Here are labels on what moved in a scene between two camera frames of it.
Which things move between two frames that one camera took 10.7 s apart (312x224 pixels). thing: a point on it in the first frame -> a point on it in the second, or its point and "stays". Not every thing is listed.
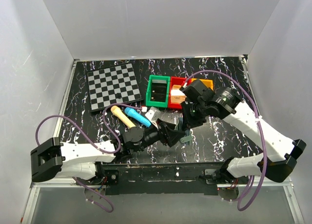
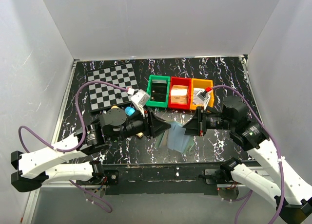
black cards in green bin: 158,90 stays
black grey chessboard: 115,85 stays
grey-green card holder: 187,139 -> 162,142
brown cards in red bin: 177,96 stays
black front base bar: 160,178 stays
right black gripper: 187,122 -> 192,126
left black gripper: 167,134 -> 154,125
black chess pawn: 118,95 stays
